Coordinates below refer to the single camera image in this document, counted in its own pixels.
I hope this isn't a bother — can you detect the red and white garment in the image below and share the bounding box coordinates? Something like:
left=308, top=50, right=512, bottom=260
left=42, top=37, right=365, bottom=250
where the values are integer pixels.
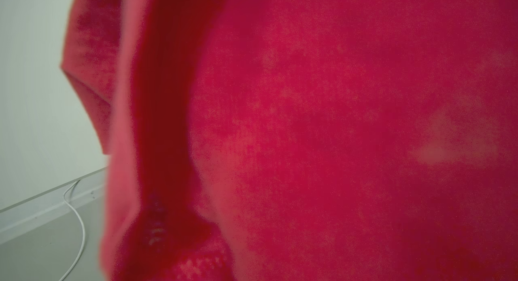
left=60, top=0, right=518, bottom=281

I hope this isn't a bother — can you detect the thin white floor cable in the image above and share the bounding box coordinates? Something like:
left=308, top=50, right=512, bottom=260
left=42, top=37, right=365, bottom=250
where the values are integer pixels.
left=59, top=180, right=86, bottom=281

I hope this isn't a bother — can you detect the white wall baseboard strip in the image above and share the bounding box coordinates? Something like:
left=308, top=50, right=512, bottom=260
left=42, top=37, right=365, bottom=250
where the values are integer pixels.
left=0, top=167, right=107, bottom=246

